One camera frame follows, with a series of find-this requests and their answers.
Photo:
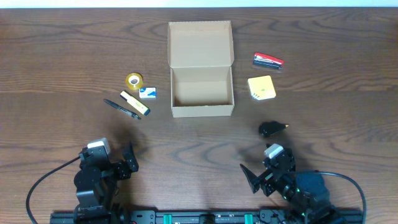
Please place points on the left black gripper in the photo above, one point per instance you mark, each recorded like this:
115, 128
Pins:
121, 168

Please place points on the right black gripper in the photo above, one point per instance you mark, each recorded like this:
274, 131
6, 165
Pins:
267, 179

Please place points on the clear tape roll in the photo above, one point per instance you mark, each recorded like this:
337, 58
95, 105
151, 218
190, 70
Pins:
134, 81

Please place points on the yellow sticky note pad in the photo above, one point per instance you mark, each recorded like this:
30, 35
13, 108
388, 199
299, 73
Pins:
261, 88

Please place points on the red black stapler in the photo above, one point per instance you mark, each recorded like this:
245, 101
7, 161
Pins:
267, 61

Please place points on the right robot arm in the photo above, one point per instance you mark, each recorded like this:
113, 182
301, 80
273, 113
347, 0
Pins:
306, 193

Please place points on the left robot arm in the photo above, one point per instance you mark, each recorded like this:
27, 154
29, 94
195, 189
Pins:
97, 183

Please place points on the black ballpoint pen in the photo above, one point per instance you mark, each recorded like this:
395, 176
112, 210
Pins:
120, 108

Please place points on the black correction tape dispenser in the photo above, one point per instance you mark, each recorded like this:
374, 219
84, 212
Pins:
270, 128

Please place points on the yellow highlighter marker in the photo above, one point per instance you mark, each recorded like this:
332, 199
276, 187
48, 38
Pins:
135, 103

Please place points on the open cardboard box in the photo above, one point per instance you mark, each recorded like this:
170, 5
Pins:
200, 57

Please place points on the black aluminium mounting rail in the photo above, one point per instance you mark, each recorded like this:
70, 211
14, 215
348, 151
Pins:
243, 217

